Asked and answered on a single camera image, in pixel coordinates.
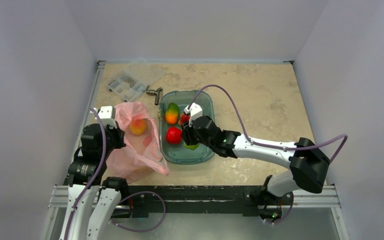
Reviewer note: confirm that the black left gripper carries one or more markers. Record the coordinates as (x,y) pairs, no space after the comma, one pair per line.
(119,133)

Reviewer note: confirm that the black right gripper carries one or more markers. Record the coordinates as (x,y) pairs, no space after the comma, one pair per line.
(188,133)

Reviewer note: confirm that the red fake strawberry bunch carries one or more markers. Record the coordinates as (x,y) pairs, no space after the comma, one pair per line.
(184,118)

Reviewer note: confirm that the red yellow fake apple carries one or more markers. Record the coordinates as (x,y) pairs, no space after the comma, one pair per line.
(173,135)

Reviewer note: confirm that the orange fake peach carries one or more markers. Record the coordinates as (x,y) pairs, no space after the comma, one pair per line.
(138,127)

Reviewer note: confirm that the pink plastic bag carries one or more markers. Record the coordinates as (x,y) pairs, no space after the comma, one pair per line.
(142,154)

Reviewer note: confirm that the green yellow fake fruit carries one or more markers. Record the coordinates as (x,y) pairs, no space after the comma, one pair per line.
(191,147)

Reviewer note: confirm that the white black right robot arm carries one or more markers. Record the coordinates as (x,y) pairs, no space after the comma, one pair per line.
(306,164)

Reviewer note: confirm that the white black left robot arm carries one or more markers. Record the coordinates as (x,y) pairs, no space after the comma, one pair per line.
(91,200)

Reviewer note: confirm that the green orange fake mango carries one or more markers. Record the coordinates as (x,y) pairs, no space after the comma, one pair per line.
(172,113)

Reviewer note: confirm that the clear plastic screw organizer box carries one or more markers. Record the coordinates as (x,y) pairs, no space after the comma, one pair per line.
(131,81)

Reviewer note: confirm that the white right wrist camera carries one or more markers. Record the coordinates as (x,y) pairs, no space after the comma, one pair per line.
(194,111)

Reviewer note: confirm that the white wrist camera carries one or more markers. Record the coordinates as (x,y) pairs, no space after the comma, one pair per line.
(106,115)
(194,111)

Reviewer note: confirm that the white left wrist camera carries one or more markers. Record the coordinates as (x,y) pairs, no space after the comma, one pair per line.
(106,115)

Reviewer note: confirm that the aluminium frame rail left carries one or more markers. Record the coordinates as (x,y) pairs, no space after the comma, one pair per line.
(92,87)

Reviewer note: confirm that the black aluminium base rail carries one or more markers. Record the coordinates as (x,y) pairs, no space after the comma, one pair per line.
(249,201)

